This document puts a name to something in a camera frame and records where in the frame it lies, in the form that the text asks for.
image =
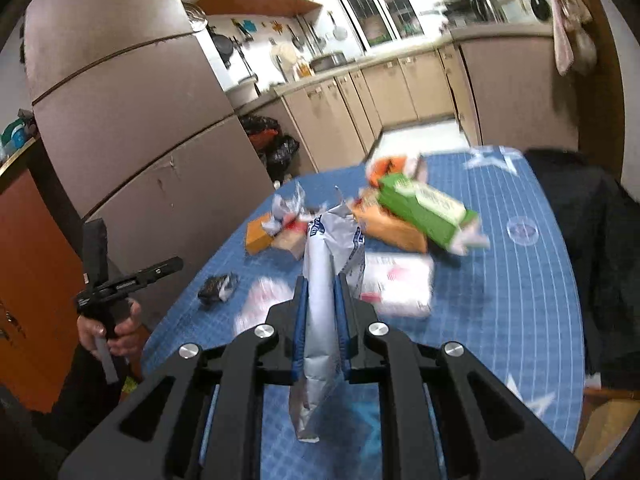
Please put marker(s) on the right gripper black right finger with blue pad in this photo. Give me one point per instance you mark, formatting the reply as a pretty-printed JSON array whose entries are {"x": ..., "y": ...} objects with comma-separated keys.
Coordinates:
[{"x": 443, "y": 414}]

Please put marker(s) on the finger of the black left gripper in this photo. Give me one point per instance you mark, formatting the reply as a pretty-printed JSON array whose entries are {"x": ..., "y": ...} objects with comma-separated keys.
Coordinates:
[{"x": 145, "y": 277}]

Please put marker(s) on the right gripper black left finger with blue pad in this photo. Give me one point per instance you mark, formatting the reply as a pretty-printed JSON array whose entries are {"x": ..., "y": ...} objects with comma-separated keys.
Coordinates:
[{"x": 199, "y": 416}]

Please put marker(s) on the silver foil snack bag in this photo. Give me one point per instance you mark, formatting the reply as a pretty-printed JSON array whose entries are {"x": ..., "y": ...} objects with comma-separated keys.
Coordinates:
[{"x": 334, "y": 246}]

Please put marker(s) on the beige lower kitchen cabinets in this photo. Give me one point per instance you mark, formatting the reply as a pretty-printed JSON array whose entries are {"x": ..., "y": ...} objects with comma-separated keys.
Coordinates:
[{"x": 497, "y": 81}]

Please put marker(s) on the kitchen window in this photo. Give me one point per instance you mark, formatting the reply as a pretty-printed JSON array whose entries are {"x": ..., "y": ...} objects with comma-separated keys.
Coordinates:
[{"x": 380, "y": 22}]

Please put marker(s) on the person's left hand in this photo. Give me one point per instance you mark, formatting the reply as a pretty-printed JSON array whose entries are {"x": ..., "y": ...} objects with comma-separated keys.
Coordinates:
[{"x": 129, "y": 336}]

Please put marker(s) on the orange wooden cabinet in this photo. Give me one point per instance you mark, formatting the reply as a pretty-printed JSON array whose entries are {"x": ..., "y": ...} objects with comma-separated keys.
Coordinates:
[{"x": 41, "y": 274}]

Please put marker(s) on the black small wrapper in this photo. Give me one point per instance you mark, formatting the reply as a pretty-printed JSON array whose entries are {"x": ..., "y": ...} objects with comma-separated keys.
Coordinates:
[{"x": 218, "y": 288}]

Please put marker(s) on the orange small box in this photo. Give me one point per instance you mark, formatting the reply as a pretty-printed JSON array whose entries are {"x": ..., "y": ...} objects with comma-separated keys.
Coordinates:
[{"x": 256, "y": 238}]

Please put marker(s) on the translucent white plastic bag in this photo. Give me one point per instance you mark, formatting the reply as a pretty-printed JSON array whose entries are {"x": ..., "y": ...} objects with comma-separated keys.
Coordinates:
[{"x": 263, "y": 294}]

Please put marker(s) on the white pink plastic package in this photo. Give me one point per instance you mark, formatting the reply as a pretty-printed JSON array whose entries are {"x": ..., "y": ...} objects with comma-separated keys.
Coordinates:
[{"x": 398, "y": 284}]

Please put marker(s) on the beige tall refrigerator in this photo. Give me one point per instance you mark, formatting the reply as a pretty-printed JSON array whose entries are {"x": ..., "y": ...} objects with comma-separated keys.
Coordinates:
[{"x": 140, "y": 133}]

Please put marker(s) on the crumpled silver wrapper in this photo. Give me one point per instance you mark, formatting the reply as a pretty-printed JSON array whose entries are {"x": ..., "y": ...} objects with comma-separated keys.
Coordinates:
[{"x": 284, "y": 211}]

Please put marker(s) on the blue grid tablecloth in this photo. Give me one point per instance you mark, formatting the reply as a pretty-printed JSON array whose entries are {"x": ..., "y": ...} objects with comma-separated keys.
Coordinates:
[{"x": 516, "y": 308}]

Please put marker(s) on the black garbage bag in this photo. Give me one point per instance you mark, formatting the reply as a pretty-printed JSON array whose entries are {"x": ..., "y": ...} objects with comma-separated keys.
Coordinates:
[{"x": 275, "y": 148}]

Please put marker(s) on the green juice carton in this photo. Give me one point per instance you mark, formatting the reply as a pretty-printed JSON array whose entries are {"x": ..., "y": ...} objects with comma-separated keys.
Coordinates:
[{"x": 444, "y": 220}]

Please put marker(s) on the clear plastic lid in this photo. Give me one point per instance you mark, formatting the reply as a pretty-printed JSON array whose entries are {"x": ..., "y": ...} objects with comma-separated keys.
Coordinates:
[{"x": 522, "y": 231}]

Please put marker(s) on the orange snack bag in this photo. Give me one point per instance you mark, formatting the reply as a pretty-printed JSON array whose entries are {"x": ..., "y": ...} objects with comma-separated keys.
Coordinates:
[{"x": 379, "y": 223}]

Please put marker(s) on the black chair with cloth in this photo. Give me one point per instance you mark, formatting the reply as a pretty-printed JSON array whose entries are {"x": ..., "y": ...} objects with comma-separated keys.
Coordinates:
[{"x": 599, "y": 222}]

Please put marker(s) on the orange white paper cup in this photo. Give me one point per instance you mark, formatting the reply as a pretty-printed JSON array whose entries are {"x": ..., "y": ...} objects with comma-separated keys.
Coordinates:
[{"x": 413, "y": 167}]

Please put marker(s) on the pink hanging towel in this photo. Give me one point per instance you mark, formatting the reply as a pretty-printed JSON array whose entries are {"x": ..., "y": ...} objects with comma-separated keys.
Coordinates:
[{"x": 573, "y": 47}]

